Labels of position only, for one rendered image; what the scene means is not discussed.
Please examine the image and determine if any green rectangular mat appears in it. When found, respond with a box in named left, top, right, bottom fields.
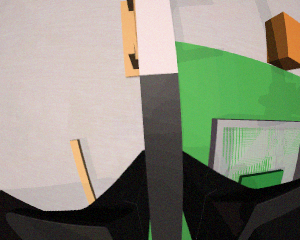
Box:
left=174, top=41, right=300, bottom=167

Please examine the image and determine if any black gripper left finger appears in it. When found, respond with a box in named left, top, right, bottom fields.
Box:
left=6, top=149, right=150, bottom=240

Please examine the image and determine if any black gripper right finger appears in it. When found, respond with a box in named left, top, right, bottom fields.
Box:
left=182, top=151, right=300, bottom=240

